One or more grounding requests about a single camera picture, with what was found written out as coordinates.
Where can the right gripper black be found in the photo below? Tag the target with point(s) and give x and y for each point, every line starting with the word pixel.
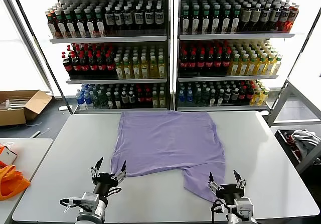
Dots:
pixel 230 191

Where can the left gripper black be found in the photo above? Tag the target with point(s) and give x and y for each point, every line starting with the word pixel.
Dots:
pixel 105 178

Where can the purple t-shirt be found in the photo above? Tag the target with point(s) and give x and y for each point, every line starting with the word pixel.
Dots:
pixel 165 143

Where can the black storage bin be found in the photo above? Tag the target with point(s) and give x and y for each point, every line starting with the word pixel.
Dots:
pixel 286 146

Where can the dark bottle white cap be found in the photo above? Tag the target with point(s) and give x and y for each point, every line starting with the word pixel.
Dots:
pixel 125 99
pixel 227 96
pixel 220 98
pixel 117 101
pixel 213 98
pixel 132 99
pixel 235 95
pixel 110 101

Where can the green tinted bottle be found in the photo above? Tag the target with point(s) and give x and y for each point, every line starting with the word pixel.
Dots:
pixel 205 97
pixel 96 100
pixel 198 97
pixel 103 100

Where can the blue water bottle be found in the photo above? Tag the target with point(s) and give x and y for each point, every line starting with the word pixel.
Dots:
pixel 189 97
pixel 79 100
pixel 181 97
pixel 88 100

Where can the red garment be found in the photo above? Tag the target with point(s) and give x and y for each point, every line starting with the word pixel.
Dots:
pixel 288 139

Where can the small white flat object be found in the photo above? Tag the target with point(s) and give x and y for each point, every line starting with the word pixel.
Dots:
pixel 62 108

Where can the red cap cola bottle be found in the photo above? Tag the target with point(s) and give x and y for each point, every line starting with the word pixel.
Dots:
pixel 110 67
pixel 249 94
pixel 209 63
pixel 183 63
pixel 76 67
pixel 148 99
pixel 242 94
pixel 200 63
pixel 67 67
pixel 218 63
pixel 192 63
pixel 93 67
pixel 226 62
pixel 140 99

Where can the short grey bar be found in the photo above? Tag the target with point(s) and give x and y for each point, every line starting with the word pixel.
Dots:
pixel 36 134

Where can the yellow juice bottle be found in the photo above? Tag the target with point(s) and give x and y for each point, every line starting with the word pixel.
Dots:
pixel 252 67
pixel 269 67
pixel 260 67
pixel 243 67
pixel 263 97
pixel 161 69
pixel 136 70
pixel 153 69
pixel 127 70
pixel 162 100
pixel 155 101
pixel 119 70
pixel 235 68
pixel 144 70
pixel 277 66
pixel 256 98

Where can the grey white garment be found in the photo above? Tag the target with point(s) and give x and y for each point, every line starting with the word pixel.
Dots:
pixel 304 139

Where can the black round knob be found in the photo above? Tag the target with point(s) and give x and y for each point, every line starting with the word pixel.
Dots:
pixel 317 161

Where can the orange fabric bag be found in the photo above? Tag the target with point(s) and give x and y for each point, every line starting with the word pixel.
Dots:
pixel 10 181

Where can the open cardboard box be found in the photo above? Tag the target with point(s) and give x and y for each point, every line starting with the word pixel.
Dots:
pixel 35 103

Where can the small white orange box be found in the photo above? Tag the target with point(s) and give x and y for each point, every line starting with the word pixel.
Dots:
pixel 8 156

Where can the grey metal shelf unit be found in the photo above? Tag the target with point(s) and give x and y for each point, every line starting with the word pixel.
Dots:
pixel 107 39
pixel 235 36

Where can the green cap tea bottle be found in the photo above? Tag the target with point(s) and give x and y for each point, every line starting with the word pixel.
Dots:
pixel 100 24
pixel 90 24
pixel 215 20
pixel 235 20
pixel 70 25
pixel 61 25
pixel 80 25
pixel 185 20
pixel 205 20
pixel 195 20
pixel 225 20

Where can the dark bottle navy label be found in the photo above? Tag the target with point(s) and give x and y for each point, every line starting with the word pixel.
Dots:
pixel 138 16
pixel 265 15
pixel 284 15
pixel 119 17
pixel 158 16
pixel 128 17
pixel 109 18
pixel 275 15
pixel 149 16

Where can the reddish tea bottle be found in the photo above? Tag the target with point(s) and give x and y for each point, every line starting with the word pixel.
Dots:
pixel 51 25

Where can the dark bottle grey label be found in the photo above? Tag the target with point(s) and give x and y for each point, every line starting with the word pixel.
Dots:
pixel 256 16
pixel 246 16

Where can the red drink bottle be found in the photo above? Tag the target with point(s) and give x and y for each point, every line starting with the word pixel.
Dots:
pixel 293 16

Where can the right wrist grey camera box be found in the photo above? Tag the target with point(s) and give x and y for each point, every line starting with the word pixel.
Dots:
pixel 243 206

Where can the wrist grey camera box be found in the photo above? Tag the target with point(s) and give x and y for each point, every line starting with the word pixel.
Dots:
pixel 243 206
pixel 89 200

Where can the left wrist grey camera box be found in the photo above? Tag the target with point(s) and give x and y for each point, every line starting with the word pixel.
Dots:
pixel 89 200

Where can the grey metal frame cart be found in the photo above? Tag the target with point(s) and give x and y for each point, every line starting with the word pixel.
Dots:
pixel 277 103

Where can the dark window frame post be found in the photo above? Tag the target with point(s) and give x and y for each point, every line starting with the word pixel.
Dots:
pixel 302 45
pixel 40 43

